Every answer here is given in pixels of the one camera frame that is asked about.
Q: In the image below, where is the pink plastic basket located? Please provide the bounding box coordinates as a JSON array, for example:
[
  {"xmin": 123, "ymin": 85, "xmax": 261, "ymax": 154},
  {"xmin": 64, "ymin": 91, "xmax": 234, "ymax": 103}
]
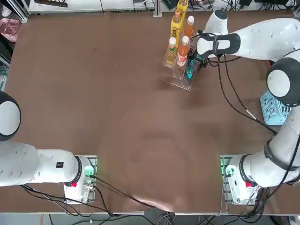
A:
[{"xmin": 0, "ymin": 18, "xmax": 22, "ymax": 43}]

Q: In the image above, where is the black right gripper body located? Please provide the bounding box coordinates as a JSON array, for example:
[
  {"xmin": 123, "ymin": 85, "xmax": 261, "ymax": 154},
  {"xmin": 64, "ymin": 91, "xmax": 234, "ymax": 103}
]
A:
[{"xmin": 188, "ymin": 48, "xmax": 210, "ymax": 71}]

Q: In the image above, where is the yellow drink bottle orange cap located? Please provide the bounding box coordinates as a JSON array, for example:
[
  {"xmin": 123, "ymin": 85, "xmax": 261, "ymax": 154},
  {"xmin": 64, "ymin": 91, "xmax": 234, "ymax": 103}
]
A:
[
  {"xmin": 170, "ymin": 9, "xmax": 186, "ymax": 39},
  {"xmin": 176, "ymin": 0, "xmax": 188, "ymax": 15}
]

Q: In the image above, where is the long black table cable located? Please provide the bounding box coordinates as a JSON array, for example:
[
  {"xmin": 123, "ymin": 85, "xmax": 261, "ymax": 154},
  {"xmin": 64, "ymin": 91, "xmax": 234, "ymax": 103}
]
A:
[{"xmin": 90, "ymin": 174, "xmax": 175, "ymax": 214}]

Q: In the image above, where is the orange juice bottle white cap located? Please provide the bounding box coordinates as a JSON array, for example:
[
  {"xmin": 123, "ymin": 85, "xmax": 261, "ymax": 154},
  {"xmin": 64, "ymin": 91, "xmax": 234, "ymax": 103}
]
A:
[
  {"xmin": 176, "ymin": 36, "xmax": 190, "ymax": 68},
  {"xmin": 183, "ymin": 15, "xmax": 195, "ymax": 39}
]

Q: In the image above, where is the aluminium frame post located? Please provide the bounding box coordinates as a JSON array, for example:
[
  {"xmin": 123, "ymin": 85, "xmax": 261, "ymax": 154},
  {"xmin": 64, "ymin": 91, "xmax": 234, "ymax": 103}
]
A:
[{"xmin": 152, "ymin": 0, "xmax": 163, "ymax": 17}]

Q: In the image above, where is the clear acrylic stepped shelf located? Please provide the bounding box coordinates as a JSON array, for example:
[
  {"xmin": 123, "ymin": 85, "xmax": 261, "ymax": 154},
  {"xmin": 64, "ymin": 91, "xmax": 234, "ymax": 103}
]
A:
[{"xmin": 161, "ymin": 35, "xmax": 202, "ymax": 91}]

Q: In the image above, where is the teal potato chips packet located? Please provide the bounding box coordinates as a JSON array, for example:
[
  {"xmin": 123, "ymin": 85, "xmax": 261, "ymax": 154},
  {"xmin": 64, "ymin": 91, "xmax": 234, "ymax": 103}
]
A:
[{"xmin": 186, "ymin": 60, "xmax": 195, "ymax": 80}]

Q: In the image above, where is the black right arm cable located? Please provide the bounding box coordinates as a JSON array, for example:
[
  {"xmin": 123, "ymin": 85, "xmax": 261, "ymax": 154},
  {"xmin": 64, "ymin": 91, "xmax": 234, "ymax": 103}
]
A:
[{"xmin": 191, "ymin": 32, "xmax": 278, "ymax": 135}]

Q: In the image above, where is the light blue plastic basket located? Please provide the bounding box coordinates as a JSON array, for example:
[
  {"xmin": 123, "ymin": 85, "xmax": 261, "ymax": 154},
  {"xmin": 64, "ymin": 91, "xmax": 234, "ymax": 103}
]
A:
[{"xmin": 260, "ymin": 90, "xmax": 293, "ymax": 127}]

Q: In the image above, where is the pale tea bottle green label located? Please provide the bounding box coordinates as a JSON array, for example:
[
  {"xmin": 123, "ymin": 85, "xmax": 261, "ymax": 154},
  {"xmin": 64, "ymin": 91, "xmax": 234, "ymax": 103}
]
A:
[{"xmin": 165, "ymin": 37, "xmax": 178, "ymax": 68}]

